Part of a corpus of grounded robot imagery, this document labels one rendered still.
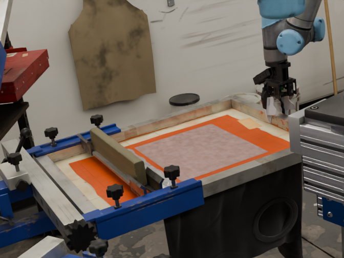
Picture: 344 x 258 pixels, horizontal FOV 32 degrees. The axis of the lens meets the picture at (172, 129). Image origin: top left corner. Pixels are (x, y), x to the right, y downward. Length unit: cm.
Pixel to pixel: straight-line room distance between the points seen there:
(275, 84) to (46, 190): 80
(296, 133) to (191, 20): 279
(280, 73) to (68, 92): 212
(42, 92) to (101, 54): 44
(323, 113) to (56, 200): 69
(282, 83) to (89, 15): 201
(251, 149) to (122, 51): 209
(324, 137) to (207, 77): 295
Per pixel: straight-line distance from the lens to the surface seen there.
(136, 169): 161
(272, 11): 96
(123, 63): 384
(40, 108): 380
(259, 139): 193
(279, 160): 171
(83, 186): 178
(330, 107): 128
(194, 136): 200
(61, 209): 148
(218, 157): 183
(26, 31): 369
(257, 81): 204
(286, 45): 174
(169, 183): 169
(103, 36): 379
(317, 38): 187
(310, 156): 137
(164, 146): 196
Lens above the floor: 169
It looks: 20 degrees down
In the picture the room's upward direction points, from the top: 8 degrees counter-clockwise
